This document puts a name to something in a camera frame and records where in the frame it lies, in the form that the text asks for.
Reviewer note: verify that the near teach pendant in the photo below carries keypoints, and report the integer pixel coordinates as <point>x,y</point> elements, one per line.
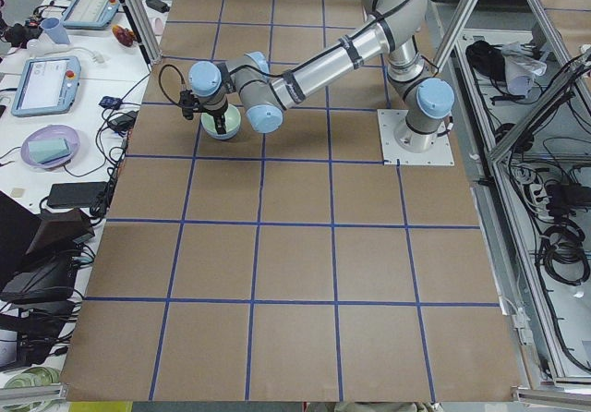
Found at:
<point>48,86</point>

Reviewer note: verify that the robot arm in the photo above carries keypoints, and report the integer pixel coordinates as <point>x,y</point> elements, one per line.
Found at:
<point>389,30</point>

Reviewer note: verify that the black laptop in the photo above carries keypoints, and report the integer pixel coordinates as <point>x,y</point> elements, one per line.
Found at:
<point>32,242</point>

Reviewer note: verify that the blue cup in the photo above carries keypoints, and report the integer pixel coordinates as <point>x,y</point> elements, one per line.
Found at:
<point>55,30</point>

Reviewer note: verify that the pink cup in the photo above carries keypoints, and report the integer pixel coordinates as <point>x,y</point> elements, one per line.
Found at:
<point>157,26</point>

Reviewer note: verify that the small dark blue box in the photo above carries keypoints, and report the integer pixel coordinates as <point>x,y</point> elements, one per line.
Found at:
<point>110,102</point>

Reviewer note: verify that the aluminium frame post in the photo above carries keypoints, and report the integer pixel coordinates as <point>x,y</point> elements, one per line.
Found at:
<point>140,24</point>

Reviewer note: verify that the white paper roll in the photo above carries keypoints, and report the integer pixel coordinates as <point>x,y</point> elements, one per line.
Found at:
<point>520,69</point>

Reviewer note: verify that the green sponge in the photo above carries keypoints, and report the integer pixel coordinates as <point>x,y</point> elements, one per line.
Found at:
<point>43,151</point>

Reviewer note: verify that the green bowl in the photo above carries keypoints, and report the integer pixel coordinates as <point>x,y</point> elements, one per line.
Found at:
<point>232,118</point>

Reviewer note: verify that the black power adapter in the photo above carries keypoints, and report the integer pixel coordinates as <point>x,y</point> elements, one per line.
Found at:
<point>123,122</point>

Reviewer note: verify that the blue bowl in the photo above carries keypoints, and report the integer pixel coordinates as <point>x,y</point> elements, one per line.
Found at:
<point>212,132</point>

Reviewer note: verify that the black flat device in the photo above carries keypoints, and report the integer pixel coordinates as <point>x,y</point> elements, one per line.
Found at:
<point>75,195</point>

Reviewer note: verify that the purple plate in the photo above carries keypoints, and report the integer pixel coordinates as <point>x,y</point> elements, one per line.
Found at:
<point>51,132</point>

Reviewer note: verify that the teach pendant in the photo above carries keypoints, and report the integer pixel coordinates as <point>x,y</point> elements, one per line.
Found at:
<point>48,86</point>
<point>90,14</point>

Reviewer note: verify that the dark red fruit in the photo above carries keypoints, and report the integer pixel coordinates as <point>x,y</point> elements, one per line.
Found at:
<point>124,36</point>

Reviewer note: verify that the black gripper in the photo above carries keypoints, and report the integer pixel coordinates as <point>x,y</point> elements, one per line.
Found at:
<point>218,115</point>

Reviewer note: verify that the far teach pendant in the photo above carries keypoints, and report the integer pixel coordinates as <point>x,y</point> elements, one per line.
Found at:
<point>90,14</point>

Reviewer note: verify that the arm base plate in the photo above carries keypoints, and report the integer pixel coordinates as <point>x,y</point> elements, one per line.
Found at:
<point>401,146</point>

